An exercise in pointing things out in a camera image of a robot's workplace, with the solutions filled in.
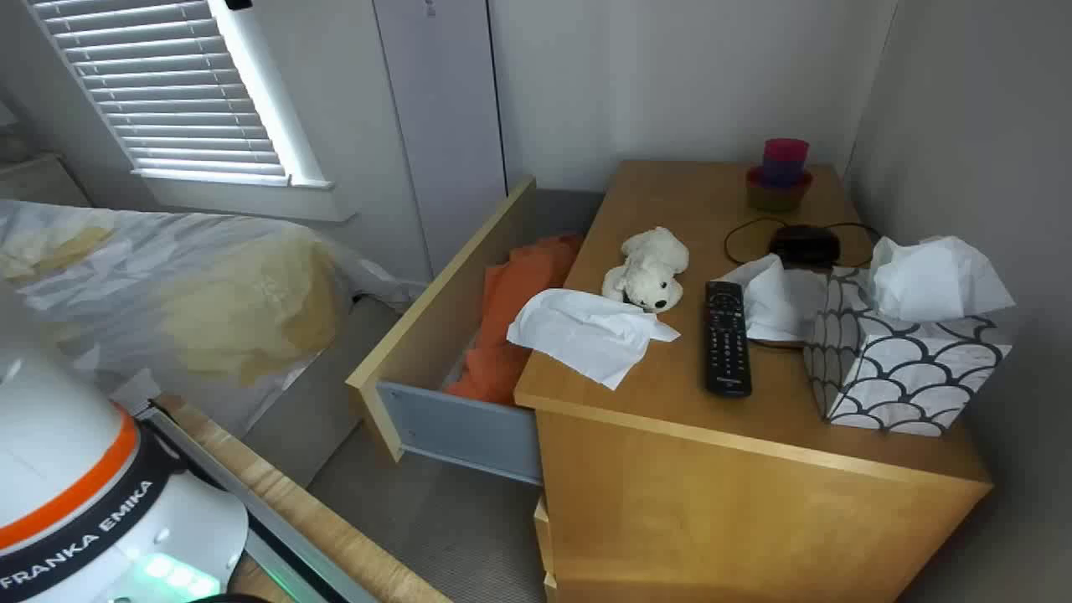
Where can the white paper towel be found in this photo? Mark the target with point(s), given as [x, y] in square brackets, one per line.
[586, 330]

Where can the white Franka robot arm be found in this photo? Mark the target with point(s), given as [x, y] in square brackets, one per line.
[68, 491]

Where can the scale pattern tissue box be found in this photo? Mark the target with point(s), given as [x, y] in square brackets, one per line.
[905, 373]

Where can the white tissue in box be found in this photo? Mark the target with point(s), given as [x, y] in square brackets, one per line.
[933, 278]

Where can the orange cloth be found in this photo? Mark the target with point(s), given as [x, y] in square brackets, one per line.
[515, 304]

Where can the white plush toy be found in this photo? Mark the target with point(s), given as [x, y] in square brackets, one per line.
[651, 270]

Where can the open wooden drawer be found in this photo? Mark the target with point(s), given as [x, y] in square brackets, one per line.
[445, 431]

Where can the black remote control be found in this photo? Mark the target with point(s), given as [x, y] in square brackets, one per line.
[727, 340]

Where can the white crumpled tissue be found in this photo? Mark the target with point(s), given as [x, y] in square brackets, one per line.
[774, 304]

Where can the green plastic cup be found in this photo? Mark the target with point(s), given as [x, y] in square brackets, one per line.
[774, 199]

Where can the light wooden dresser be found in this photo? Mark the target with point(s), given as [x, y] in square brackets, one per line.
[723, 491]

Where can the small black device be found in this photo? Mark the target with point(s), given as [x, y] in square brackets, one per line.
[806, 244]

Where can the purple plastic cup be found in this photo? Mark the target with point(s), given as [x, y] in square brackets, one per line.
[786, 174]

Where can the pink plastic cup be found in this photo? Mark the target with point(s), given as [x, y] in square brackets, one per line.
[786, 151]

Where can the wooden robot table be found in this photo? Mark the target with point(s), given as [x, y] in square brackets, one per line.
[302, 515]

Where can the plastic covered bed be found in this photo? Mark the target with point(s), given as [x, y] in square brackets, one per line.
[201, 288]

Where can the white window blinds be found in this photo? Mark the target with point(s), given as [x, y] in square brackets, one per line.
[168, 84]

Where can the white window frame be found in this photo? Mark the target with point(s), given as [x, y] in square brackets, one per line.
[268, 88]

